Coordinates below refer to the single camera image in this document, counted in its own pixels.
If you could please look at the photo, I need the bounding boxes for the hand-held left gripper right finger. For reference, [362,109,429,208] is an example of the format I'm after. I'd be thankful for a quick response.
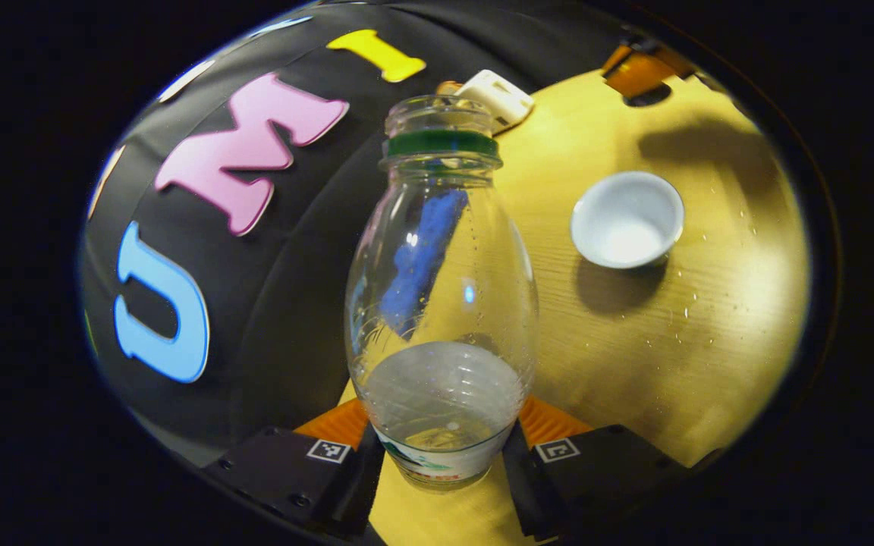
[501,394,692,541]

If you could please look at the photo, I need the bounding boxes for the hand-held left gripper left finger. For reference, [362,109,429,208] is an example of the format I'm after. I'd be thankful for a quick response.
[202,398,386,541]

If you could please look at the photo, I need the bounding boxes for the white teacup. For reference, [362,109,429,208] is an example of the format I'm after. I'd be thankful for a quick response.
[571,171,686,270]

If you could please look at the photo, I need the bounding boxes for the clear plastic water bottle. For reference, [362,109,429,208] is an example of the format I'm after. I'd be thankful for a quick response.
[344,95,540,492]

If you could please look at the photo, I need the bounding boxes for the white toaster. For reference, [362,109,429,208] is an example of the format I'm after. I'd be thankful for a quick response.
[456,70,536,136]

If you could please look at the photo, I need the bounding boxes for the black backdrop cloth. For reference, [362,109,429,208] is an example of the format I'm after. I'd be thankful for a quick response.
[80,4,635,467]

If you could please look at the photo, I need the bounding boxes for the blue folded towel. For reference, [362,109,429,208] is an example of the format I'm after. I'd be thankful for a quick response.
[379,188,470,334]

